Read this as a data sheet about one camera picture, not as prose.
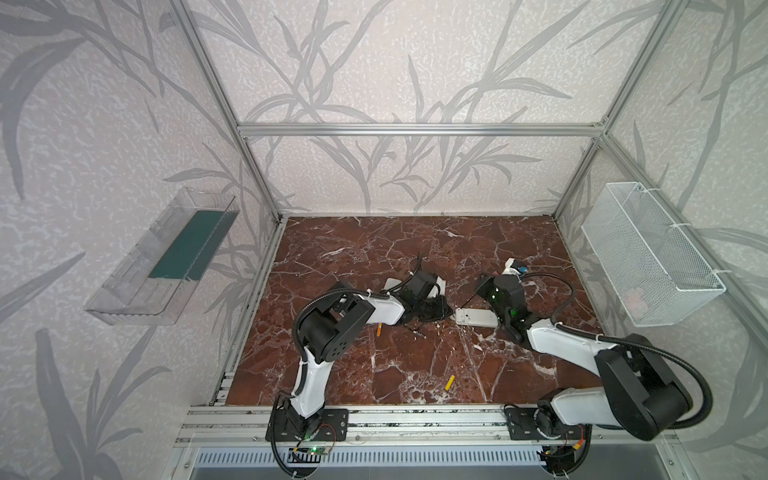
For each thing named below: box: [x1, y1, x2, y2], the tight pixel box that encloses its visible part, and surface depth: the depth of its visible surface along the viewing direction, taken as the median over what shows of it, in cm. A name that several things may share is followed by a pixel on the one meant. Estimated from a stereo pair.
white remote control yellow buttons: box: [455, 308, 499, 328], surface depth 93 cm
